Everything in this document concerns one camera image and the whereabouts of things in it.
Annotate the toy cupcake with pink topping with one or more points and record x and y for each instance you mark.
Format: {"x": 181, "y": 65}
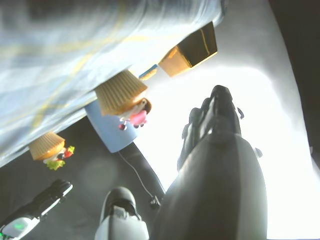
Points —
{"x": 120, "y": 92}

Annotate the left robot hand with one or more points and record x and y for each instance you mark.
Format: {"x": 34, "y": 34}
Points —
{"x": 215, "y": 175}

